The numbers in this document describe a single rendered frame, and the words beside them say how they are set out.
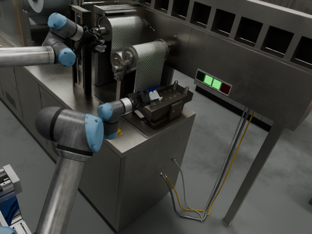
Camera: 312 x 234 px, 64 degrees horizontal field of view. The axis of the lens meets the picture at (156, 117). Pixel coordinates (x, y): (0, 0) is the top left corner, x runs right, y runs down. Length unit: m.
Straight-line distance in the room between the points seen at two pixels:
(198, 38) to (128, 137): 0.71
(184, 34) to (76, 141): 1.05
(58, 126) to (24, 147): 1.96
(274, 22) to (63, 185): 1.13
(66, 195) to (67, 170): 0.07
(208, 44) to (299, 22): 0.48
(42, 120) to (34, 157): 1.81
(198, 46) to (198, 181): 1.40
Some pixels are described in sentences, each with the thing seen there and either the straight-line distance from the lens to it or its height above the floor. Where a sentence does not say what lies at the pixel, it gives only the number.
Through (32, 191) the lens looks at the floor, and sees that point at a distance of 2.39.
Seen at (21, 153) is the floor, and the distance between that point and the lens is 2.73.
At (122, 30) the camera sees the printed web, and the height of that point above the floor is 1.34.
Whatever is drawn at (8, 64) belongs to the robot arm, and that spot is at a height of 1.37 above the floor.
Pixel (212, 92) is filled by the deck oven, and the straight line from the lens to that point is 3.78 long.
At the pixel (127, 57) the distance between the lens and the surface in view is 1.49.
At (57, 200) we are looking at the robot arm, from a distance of 0.84.
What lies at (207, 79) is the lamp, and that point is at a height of 1.19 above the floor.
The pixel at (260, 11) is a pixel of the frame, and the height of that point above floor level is 1.62.
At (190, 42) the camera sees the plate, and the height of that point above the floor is 1.35.
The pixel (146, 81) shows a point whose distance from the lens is 1.59.
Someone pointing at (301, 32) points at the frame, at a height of 1.59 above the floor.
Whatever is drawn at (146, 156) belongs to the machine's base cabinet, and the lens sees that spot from 1.54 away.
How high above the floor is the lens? 1.83
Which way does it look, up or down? 35 degrees down
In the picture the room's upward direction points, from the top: 10 degrees clockwise
